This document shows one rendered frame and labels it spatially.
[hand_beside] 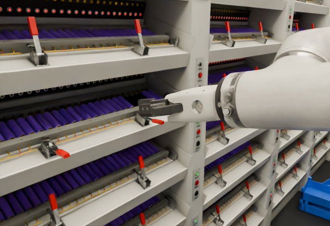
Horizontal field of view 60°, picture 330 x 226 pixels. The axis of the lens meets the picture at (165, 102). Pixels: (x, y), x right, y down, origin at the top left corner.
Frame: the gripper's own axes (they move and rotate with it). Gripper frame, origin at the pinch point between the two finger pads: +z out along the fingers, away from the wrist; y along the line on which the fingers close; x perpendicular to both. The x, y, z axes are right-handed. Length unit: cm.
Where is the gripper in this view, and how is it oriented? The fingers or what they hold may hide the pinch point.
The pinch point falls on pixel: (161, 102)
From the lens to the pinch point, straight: 55.0
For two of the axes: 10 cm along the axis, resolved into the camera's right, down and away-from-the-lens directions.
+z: -7.1, 0.3, 7.0
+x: -1.5, -9.8, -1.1
